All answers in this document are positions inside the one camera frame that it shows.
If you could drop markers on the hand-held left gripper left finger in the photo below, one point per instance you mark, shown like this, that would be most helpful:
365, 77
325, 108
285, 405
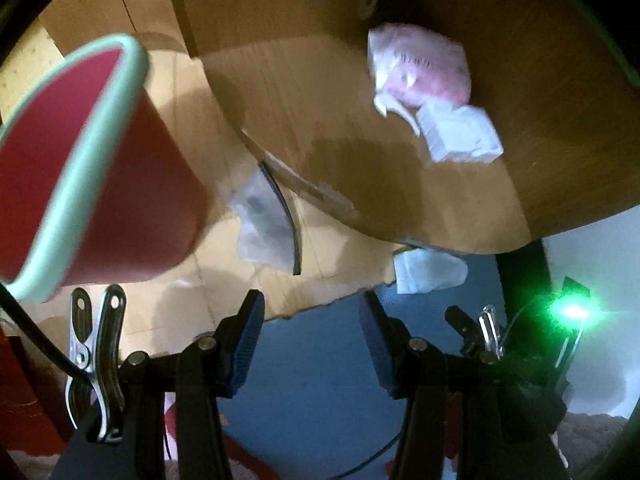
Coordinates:
247, 345

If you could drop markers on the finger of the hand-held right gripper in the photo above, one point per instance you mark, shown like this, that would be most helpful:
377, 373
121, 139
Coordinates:
462, 327

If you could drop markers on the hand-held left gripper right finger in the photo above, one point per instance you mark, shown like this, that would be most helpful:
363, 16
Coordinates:
375, 345

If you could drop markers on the red bin with green rim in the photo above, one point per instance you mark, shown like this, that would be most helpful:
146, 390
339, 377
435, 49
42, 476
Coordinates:
125, 200

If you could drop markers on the wooden desk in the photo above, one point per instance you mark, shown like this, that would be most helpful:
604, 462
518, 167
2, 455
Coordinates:
325, 110

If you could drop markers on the pink printed packet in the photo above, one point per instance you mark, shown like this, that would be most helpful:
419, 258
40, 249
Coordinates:
430, 70

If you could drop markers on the metal spring clip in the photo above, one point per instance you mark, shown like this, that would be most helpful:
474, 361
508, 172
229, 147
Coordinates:
97, 360
489, 327

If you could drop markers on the flat white tissue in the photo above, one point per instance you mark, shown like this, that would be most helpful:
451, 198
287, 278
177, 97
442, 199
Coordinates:
425, 270

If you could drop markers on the pink fluffy cloth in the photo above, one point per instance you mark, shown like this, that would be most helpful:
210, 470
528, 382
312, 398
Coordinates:
590, 440

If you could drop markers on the blue foam mat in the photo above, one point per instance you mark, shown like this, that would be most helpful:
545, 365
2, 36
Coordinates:
310, 400

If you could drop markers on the clear plastic wrapper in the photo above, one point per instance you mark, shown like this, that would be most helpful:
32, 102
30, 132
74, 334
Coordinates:
260, 230

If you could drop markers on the dark curved edge strip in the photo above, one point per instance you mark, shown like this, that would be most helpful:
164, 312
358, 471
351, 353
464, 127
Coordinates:
289, 225

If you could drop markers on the white plastic tray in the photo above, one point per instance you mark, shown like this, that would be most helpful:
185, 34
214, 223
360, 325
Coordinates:
460, 132

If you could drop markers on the white plastic hook piece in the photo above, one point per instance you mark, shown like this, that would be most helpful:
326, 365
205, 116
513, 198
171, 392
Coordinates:
395, 106

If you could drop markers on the yellow foam mat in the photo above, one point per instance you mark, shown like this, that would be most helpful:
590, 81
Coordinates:
30, 60

